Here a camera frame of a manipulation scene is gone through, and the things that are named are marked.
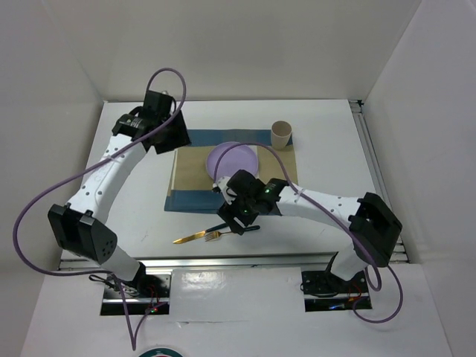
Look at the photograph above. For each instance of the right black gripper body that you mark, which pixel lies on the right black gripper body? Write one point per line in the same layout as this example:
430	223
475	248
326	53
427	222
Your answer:
242	207

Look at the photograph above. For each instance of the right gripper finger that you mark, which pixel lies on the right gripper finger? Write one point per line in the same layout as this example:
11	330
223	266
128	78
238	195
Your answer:
262	209
232	220

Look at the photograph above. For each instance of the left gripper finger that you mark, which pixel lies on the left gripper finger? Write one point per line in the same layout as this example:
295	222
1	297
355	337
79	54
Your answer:
169	146
180	133

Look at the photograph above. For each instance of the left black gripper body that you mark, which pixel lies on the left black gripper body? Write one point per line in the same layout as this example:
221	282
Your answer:
161	121

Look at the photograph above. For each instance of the gold fork dark handle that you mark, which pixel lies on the gold fork dark handle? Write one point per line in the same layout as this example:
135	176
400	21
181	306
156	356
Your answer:
218	234

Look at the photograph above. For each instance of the lilac plastic plate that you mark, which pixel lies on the lilac plastic plate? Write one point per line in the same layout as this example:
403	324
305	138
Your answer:
239	158

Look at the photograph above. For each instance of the gold knife dark handle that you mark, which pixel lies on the gold knife dark handle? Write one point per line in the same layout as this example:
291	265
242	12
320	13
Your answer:
200	234

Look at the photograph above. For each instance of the blue and beige cloth placemat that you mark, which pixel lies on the blue and beige cloth placemat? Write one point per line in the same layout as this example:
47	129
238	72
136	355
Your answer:
190	188

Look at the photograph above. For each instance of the beige plastic cup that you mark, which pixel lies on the beige plastic cup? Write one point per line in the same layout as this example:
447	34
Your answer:
281	132

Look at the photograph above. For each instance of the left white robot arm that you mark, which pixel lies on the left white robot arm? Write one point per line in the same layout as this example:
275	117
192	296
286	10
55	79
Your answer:
79	226

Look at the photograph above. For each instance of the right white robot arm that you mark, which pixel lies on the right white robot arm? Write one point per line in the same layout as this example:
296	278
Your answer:
373	227

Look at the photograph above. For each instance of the green round sticker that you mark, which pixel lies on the green round sticker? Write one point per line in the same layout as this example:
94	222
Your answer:
161	352

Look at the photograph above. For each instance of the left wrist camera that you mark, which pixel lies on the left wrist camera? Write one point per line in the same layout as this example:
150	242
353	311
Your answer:
221	186

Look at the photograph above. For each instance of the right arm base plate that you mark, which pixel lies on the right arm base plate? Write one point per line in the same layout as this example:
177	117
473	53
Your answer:
323	295

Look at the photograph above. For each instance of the aluminium frame rail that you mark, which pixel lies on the aluminium frame rail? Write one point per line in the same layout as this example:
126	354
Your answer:
333	155

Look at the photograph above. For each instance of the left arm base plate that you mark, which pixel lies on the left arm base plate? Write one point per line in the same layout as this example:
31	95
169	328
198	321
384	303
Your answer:
137	303

